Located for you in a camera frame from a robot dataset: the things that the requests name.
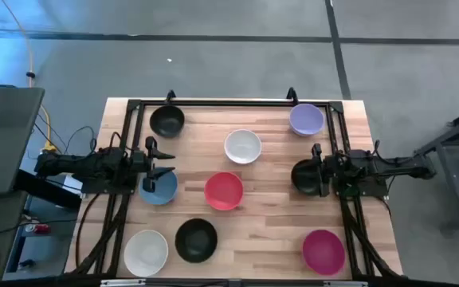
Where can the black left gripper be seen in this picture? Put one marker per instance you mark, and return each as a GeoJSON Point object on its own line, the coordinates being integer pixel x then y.
{"type": "Point", "coordinates": [140, 164]}

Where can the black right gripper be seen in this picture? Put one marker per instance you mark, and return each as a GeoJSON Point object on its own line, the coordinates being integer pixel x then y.
{"type": "Point", "coordinates": [330, 167]}

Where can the black bowl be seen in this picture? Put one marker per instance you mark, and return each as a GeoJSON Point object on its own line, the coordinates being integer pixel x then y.
{"type": "Point", "coordinates": [196, 240]}
{"type": "Point", "coordinates": [167, 121]}
{"type": "Point", "coordinates": [303, 186]}

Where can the blue bowl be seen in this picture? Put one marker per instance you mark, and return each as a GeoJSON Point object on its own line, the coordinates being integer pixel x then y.
{"type": "Point", "coordinates": [162, 194]}

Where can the lavender bowl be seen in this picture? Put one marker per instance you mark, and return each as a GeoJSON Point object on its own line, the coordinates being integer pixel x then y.
{"type": "Point", "coordinates": [306, 119]}

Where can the white bowl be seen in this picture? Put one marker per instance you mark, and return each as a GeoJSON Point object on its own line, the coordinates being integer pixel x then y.
{"type": "Point", "coordinates": [242, 146]}
{"type": "Point", "coordinates": [146, 253]}

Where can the magenta bowl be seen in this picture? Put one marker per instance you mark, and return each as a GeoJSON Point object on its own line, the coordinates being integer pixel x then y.
{"type": "Point", "coordinates": [323, 252]}

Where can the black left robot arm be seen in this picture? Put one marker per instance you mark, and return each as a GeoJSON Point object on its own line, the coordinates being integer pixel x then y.
{"type": "Point", "coordinates": [74, 165]}

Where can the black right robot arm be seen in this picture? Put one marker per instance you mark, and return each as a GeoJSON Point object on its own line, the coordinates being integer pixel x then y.
{"type": "Point", "coordinates": [393, 169]}

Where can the coral red bowl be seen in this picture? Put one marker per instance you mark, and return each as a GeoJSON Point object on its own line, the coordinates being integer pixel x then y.
{"type": "Point", "coordinates": [224, 191]}

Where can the white paper sheet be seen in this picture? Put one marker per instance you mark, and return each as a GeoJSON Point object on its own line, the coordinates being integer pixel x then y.
{"type": "Point", "coordinates": [72, 186]}

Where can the yellow power plug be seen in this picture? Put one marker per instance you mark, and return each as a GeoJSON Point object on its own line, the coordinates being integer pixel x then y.
{"type": "Point", "coordinates": [49, 150]}

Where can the black desk beam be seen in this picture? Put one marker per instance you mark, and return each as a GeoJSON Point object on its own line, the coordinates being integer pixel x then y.
{"type": "Point", "coordinates": [46, 189]}

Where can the red can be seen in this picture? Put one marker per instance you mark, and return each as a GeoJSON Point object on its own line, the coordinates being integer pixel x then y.
{"type": "Point", "coordinates": [38, 229]}

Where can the dark metal stand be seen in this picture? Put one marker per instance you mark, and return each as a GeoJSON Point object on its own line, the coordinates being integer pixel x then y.
{"type": "Point", "coordinates": [452, 175]}

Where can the black frame clamp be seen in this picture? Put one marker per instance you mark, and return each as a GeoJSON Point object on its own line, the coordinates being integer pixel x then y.
{"type": "Point", "coordinates": [292, 95]}
{"type": "Point", "coordinates": [169, 95]}

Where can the black aluminium table frame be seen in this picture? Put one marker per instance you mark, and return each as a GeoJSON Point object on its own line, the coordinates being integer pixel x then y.
{"type": "Point", "coordinates": [233, 103]}

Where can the silver metal bracket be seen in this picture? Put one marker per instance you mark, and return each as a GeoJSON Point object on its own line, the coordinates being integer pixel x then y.
{"type": "Point", "coordinates": [345, 284]}
{"type": "Point", "coordinates": [122, 282]}

